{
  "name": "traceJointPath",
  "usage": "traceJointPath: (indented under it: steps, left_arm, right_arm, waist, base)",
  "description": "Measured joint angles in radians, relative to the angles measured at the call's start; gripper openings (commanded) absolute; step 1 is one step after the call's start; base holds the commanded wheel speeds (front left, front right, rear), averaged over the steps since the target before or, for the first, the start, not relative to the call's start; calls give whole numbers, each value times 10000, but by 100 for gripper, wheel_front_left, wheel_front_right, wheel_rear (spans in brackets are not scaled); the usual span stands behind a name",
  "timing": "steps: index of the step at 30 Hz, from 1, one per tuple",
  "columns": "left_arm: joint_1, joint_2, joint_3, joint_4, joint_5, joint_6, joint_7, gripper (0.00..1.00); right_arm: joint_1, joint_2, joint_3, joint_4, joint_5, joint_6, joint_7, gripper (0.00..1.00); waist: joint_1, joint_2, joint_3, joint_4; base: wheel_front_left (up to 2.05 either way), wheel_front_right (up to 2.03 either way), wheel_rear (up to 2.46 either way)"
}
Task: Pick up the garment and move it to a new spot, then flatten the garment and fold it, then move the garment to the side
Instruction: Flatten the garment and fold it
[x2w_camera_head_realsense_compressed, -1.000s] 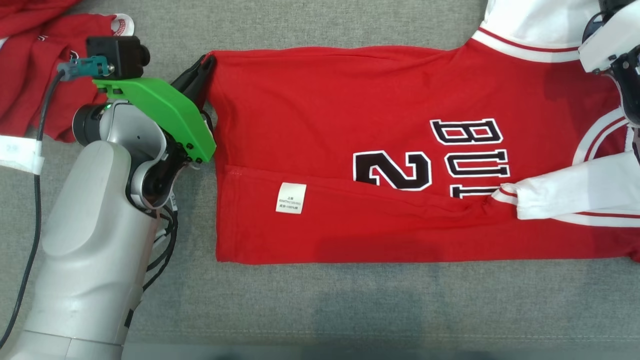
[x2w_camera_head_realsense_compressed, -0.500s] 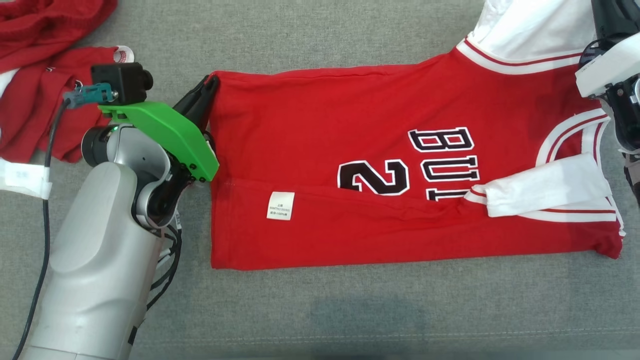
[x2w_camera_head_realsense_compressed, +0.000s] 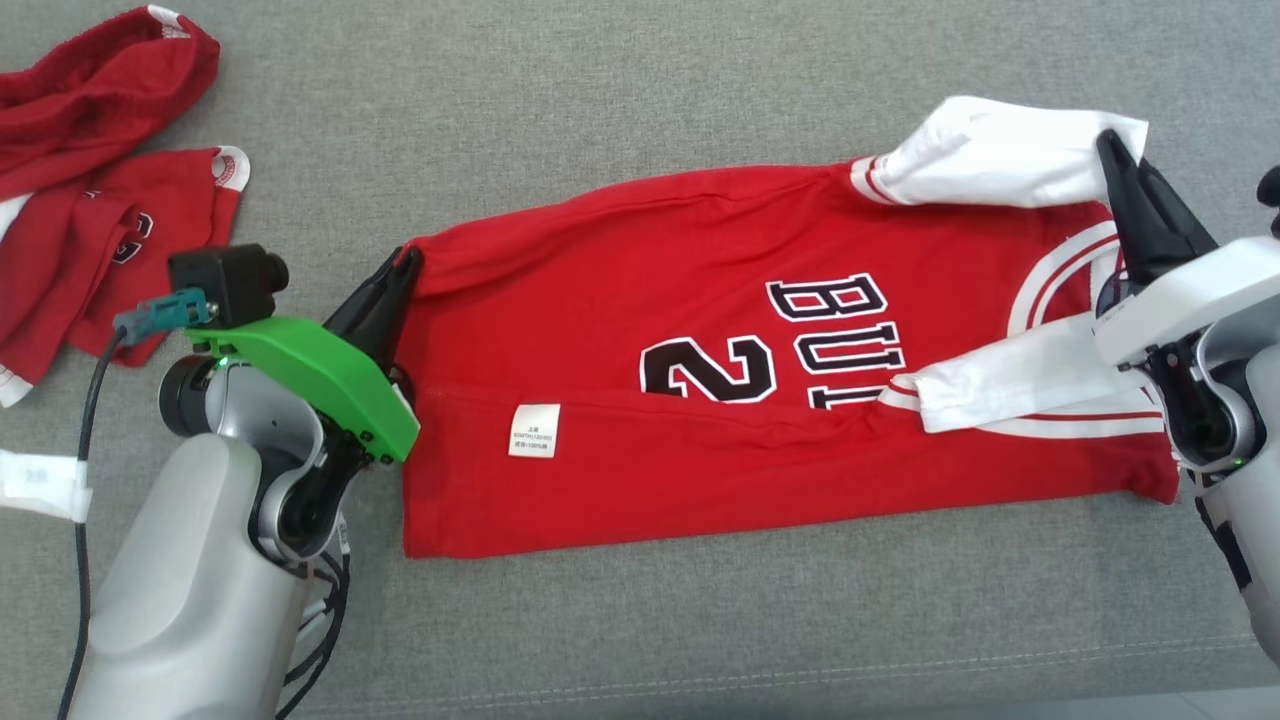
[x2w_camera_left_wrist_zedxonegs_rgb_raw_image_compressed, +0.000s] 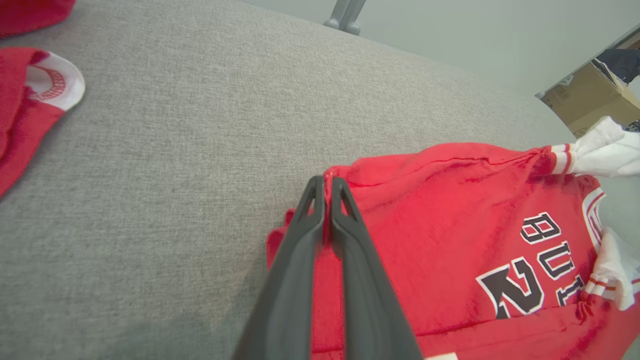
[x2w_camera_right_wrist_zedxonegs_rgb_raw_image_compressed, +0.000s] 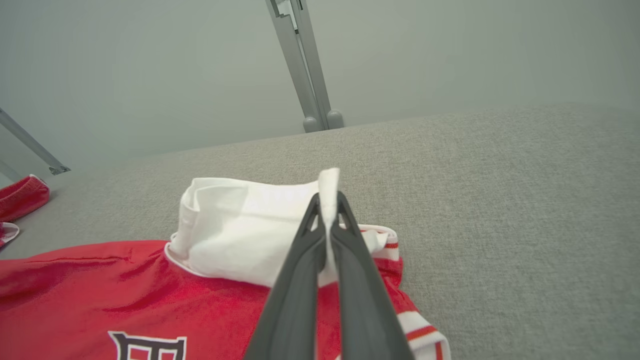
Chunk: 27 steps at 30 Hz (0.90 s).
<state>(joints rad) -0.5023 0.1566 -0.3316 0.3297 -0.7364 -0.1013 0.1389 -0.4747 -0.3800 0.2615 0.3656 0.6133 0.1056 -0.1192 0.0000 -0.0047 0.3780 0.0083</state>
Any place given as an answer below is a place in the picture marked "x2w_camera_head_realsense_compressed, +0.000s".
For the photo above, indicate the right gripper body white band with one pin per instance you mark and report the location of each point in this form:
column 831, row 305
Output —
column 1200, row 295

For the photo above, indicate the red shorts white trim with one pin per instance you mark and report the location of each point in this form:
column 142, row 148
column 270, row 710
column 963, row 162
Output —
column 80, row 100

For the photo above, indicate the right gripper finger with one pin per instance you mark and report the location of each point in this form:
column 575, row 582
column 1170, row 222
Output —
column 1175, row 230
column 1128, row 210

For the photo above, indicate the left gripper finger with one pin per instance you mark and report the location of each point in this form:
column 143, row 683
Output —
column 358, row 305
column 395, row 310

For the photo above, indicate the white tape label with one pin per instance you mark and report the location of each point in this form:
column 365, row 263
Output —
column 40, row 485

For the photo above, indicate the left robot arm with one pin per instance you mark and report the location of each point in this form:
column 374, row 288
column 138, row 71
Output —
column 190, row 600

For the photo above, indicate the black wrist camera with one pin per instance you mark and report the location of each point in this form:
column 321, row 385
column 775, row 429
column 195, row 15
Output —
column 225, row 280
column 1271, row 200

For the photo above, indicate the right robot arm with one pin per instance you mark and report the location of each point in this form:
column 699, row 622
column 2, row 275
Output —
column 1260, row 480

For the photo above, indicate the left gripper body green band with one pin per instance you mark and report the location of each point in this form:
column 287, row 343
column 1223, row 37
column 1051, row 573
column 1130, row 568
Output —
column 320, row 375

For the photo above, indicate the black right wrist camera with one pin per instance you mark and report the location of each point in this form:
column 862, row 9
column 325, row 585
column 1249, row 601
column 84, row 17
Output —
column 1271, row 200

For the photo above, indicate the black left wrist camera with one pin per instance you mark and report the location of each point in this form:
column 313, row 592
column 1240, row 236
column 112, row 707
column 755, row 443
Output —
column 225, row 280

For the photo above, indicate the red jersey shirt white sleeves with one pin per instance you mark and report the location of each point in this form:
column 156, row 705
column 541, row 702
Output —
column 600, row 300

